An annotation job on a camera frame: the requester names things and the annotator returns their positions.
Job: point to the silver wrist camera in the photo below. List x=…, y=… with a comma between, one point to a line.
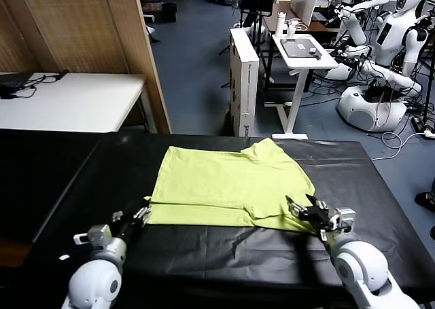
x=345, y=217
x=98, y=236

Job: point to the white curved panel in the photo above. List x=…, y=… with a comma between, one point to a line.
x=306, y=3

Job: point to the white thermos bottle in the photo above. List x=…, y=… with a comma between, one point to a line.
x=280, y=25

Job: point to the white humanoid robot with head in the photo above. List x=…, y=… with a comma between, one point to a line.
x=391, y=40

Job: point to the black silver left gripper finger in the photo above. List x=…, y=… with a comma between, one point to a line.
x=117, y=216
x=142, y=216

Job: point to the grey closed laptop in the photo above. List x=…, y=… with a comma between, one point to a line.
x=299, y=47

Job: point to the brown wooden desk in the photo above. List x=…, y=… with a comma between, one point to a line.
x=316, y=27

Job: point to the white height-adjustable side desk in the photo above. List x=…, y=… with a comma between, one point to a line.
x=306, y=62

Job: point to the wooden partition panel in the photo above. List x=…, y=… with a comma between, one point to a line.
x=85, y=23

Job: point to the black bin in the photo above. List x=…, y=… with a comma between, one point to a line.
x=169, y=13

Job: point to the black tripod pole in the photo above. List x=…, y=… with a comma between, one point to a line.
x=429, y=85

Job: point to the white jointed robot arm segment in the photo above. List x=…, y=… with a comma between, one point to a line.
x=391, y=76

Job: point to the black pouch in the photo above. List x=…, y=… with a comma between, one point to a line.
x=12, y=85

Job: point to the small white desk gadget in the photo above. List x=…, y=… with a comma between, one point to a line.
x=292, y=28

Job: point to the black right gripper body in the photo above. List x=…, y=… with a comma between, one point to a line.
x=317, y=220

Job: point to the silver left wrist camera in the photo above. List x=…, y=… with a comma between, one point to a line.
x=98, y=236

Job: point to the small black device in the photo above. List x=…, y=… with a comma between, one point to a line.
x=316, y=54

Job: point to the tall white cardboard box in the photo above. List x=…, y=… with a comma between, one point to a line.
x=244, y=85

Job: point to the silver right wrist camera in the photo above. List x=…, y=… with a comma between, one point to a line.
x=345, y=217

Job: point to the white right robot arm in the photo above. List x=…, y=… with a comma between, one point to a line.
x=360, y=265

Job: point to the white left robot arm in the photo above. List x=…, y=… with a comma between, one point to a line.
x=95, y=282

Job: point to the yellow-green t-shirt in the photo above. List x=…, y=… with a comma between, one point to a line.
x=221, y=180

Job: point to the white headless humanoid robot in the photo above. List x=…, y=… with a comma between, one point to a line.
x=353, y=27

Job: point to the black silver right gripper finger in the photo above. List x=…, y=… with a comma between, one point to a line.
x=298, y=208
x=319, y=208

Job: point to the white rectangular table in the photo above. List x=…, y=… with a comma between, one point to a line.
x=85, y=102

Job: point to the white robot shell piece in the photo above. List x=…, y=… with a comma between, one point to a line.
x=340, y=72

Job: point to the white rounded robot base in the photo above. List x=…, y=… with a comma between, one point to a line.
x=360, y=113

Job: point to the black power strip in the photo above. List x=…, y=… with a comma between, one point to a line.
x=418, y=124

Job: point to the black plastic table cover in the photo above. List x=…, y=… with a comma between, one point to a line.
x=204, y=254

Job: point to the blue jeans leg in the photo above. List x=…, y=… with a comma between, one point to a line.
x=433, y=190

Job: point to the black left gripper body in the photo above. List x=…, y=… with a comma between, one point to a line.
x=126, y=230

